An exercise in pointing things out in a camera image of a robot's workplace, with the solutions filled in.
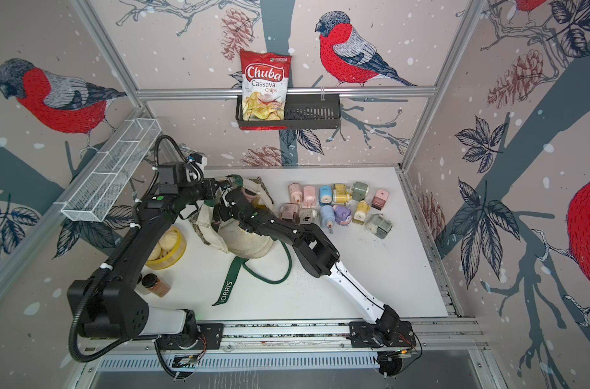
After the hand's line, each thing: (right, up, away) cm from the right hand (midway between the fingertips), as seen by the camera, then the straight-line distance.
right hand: (219, 202), depth 96 cm
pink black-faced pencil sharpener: (+28, -4, +4) cm, 29 cm away
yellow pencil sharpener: (+58, -3, 0) cm, 58 cm away
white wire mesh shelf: (-29, +3, -24) cm, 38 cm away
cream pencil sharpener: (+36, -6, +2) cm, 36 cm away
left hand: (+6, +10, -14) cm, 18 cm away
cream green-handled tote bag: (+5, -15, +1) cm, 16 cm away
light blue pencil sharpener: (+44, -6, -1) cm, 44 cm away
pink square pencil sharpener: (+67, +1, +6) cm, 67 cm away
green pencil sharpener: (+59, +5, +8) cm, 59 cm away
